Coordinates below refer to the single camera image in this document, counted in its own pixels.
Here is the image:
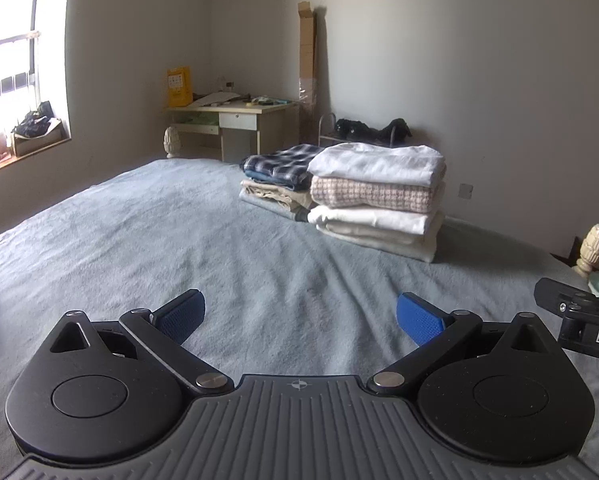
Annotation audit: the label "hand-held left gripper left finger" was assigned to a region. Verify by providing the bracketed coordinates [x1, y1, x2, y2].
[49, 288, 235, 395]

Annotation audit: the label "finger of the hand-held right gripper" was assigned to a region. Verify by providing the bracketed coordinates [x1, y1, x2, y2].
[533, 270, 599, 318]

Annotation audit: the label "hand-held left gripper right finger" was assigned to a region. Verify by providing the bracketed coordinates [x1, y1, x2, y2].
[367, 292, 550, 395]

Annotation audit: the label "white button shirt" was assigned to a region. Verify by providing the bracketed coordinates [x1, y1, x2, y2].
[307, 142, 447, 188]

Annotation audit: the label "dark clothes pile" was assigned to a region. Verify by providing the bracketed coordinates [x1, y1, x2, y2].
[13, 101, 55, 138]

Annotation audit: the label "cream bedpost finial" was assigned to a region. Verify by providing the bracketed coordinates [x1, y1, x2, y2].
[573, 224, 599, 278]
[163, 126, 182, 160]

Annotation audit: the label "white folded garment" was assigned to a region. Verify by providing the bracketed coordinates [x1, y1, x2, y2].
[307, 205, 446, 236]

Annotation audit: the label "pink checked folded garment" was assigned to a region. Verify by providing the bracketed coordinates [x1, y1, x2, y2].
[310, 176, 446, 213]

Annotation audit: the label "grey folded garment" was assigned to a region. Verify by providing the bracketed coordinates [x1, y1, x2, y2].
[239, 194, 310, 223]

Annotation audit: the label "beige folded pants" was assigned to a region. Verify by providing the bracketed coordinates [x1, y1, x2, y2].
[240, 180, 314, 211]

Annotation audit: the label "blue plaid folded shirt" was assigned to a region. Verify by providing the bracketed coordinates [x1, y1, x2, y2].
[242, 143, 325, 192]

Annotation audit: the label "black shoe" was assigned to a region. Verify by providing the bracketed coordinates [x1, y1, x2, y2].
[334, 118, 377, 141]
[374, 117, 413, 147]

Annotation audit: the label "cream wooden desk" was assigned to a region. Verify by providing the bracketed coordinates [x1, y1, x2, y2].
[164, 100, 300, 163]

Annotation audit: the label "white flat cardboard sheet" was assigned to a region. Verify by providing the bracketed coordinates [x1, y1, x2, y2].
[192, 91, 252, 107]

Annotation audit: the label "yellow box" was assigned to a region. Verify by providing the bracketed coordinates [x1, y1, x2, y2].
[166, 66, 192, 108]

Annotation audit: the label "tall narrow cardboard box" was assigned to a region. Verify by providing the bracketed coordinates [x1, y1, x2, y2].
[298, 1, 317, 106]

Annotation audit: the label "barred window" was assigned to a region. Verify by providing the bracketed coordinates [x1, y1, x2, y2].
[0, 0, 72, 171]

